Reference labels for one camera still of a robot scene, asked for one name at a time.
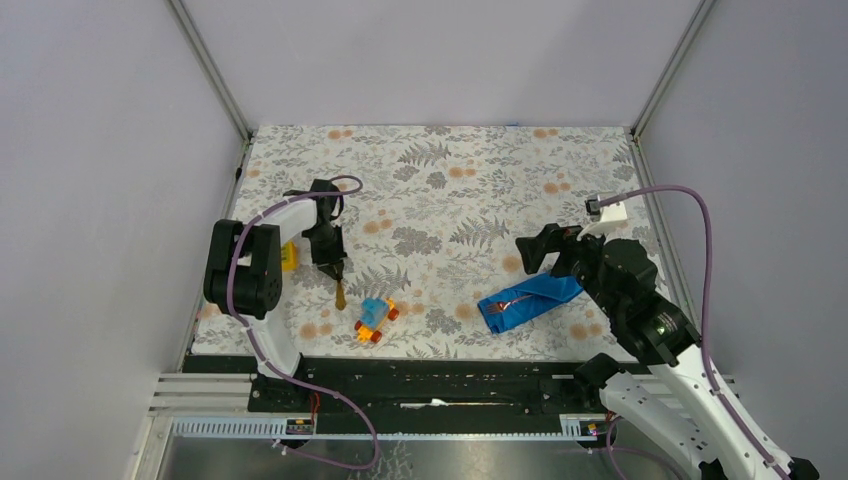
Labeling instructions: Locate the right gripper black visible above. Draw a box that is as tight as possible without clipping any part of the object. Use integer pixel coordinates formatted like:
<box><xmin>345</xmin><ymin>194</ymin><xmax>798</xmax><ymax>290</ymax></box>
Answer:
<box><xmin>513</xmin><ymin>219</ymin><xmax>620</xmax><ymax>317</ymax></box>

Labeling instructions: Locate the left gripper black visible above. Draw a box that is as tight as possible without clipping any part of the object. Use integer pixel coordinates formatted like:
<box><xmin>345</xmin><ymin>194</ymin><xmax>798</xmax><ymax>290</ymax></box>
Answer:
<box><xmin>305</xmin><ymin>223</ymin><xmax>349</xmax><ymax>279</ymax></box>

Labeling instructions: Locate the gold fork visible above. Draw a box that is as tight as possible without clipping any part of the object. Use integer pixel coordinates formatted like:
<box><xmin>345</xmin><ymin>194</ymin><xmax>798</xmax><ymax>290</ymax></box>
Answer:
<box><xmin>482</xmin><ymin>295</ymin><xmax>531</xmax><ymax>315</ymax></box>

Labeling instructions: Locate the blue cloth napkin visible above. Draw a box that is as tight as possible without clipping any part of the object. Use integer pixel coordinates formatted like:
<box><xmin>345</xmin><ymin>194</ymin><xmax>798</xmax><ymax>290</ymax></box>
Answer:
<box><xmin>477</xmin><ymin>273</ymin><xmax>583</xmax><ymax>334</ymax></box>

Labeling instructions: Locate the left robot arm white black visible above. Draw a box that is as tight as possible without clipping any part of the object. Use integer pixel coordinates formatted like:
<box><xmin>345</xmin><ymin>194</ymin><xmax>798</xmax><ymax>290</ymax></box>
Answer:
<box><xmin>203</xmin><ymin>176</ymin><xmax>347</xmax><ymax>411</ymax></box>

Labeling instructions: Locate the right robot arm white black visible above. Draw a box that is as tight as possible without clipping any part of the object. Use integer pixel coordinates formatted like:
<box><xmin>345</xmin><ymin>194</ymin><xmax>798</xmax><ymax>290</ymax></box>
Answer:
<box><xmin>515</xmin><ymin>224</ymin><xmax>820</xmax><ymax>479</ymax></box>

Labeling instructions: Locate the yellow toy block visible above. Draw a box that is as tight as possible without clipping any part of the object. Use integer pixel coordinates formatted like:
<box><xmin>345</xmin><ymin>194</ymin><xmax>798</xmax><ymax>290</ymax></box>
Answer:
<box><xmin>281</xmin><ymin>241</ymin><xmax>299</xmax><ymax>272</ymax></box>

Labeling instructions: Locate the blue orange toy car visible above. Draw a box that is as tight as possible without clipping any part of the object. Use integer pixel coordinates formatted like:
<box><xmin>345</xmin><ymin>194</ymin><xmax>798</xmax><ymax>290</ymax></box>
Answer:
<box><xmin>354</xmin><ymin>297</ymin><xmax>400</xmax><ymax>343</ymax></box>

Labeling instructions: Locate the floral tablecloth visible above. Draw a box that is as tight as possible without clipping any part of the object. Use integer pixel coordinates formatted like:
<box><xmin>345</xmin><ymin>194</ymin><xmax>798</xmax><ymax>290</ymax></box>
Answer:
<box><xmin>233</xmin><ymin>126</ymin><xmax>640</xmax><ymax>361</ymax></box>

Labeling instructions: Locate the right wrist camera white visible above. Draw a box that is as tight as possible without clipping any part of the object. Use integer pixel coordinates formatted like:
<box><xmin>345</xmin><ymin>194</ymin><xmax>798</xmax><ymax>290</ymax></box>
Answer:
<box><xmin>577</xmin><ymin>194</ymin><xmax>628</xmax><ymax>240</ymax></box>

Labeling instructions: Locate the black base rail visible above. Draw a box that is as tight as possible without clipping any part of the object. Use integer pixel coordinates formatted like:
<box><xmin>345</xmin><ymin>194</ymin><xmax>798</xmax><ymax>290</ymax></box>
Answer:
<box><xmin>247</xmin><ymin>357</ymin><xmax>641</xmax><ymax>436</ymax></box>

